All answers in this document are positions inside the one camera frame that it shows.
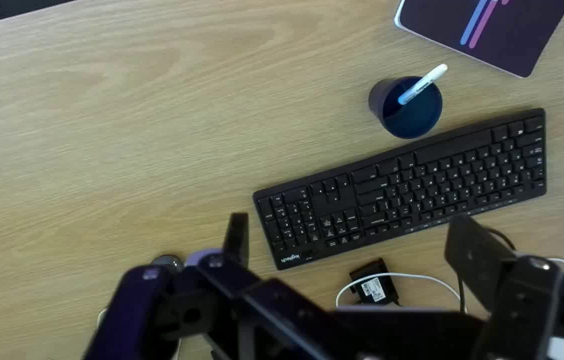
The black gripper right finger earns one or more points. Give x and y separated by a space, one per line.
525 295

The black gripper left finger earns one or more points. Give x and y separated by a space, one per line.
158 305

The white marker pen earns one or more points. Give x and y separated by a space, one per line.
420 85

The black computer keyboard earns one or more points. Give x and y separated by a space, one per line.
469 171

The small black usb device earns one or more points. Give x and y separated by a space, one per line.
371 287

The dark blue cup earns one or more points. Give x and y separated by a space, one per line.
404 121

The dark purple notebook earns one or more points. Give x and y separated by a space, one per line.
508 35

